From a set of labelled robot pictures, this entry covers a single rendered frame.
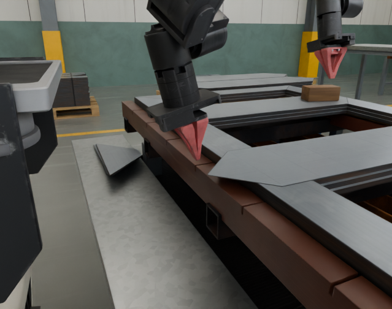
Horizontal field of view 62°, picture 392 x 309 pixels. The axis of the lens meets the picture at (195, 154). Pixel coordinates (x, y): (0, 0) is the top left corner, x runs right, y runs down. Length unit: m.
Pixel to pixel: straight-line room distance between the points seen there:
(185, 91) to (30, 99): 0.27
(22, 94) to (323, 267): 0.34
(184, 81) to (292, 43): 8.60
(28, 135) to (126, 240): 0.48
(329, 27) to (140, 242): 0.67
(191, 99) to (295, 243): 0.24
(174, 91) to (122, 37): 7.01
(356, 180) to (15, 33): 7.17
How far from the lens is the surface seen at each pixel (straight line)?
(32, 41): 7.45
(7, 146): 0.24
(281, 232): 0.46
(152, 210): 0.79
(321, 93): 1.26
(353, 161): 0.69
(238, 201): 0.52
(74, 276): 1.74
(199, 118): 0.48
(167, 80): 0.47
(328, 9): 0.92
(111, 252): 0.67
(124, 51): 7.48
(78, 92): 4.74
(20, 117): 0.25
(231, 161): 0.62
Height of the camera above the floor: 1.07
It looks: 20 degrees down
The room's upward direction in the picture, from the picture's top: straight up
